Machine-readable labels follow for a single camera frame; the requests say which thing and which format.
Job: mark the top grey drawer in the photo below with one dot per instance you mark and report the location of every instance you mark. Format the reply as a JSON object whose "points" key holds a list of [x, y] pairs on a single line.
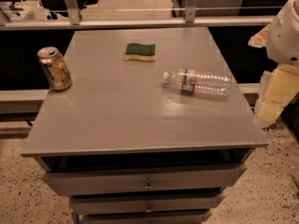
{"points": [[149, 179]]}

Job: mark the green and yellow sponge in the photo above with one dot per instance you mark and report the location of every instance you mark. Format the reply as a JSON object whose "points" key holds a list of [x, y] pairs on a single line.
{"points": [[140, 52]]}

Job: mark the metal frame rail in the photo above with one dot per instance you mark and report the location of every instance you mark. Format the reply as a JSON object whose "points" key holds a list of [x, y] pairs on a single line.
{"points": [[134, 24]]}

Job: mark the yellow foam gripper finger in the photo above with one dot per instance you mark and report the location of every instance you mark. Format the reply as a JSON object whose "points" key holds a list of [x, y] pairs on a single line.
{"points": [[277, 89], [260, 40]]}

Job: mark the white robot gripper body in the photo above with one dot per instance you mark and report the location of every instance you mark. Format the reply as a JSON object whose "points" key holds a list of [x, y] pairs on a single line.
{"points": [[285, 41]]}

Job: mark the grey drawer cabinet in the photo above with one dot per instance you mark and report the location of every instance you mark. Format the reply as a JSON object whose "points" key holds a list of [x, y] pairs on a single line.
{"points": [[120, 114]]}

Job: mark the clear plastic water bottle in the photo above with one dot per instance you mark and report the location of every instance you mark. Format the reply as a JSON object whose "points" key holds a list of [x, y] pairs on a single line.
{"points": [[194, 81]]}

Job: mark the bottom grey drawer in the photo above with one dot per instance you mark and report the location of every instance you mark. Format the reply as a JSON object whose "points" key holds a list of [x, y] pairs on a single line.
{"points": [[167, 217]]}

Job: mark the middle grey drawer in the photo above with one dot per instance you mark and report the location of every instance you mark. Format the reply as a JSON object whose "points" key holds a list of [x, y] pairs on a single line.
{"points": [[146, 203]]}

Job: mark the gold soda can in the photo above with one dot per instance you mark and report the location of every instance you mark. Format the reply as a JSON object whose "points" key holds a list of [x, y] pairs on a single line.
{"points": [[55, 68]]}

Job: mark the grey drawer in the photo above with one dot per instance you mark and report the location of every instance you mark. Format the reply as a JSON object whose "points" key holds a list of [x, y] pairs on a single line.
{"points": [[167, 217], [149, 179], [146, 203]]}

